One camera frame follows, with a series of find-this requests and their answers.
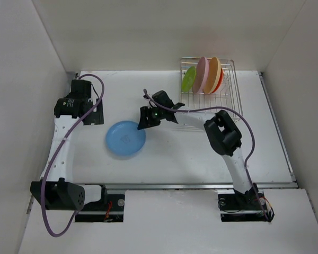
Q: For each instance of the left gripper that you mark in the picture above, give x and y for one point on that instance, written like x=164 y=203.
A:
x=95 y=117

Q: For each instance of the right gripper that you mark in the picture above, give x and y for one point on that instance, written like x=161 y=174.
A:
x=145 y=111

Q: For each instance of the blue plate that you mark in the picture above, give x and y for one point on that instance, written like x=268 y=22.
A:
x=124 y=139

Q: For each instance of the red-orange plate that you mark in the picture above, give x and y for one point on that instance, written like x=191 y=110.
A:
x=219 y=81

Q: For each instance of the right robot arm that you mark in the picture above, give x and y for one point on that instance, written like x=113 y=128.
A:
x=222 y=133

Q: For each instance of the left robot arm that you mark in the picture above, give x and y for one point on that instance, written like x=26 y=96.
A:
x=69 y=112

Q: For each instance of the green plate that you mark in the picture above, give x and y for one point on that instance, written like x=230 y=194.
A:
x=188 y=79

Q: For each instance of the pink plate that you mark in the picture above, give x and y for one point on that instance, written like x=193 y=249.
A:
x=202 y=70

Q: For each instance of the yellow-orange plate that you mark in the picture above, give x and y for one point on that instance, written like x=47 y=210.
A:
x=213 y=75

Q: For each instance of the metal wire dish rack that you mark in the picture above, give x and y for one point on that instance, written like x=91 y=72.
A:
x=227 y=94

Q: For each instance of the aluminium rail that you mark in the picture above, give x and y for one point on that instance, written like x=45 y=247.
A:
x=175 y=186

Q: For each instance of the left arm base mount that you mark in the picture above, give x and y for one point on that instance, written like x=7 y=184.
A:
x=108 y=209

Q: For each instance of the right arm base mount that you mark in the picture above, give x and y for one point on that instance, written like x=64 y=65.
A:
x=234 y=209

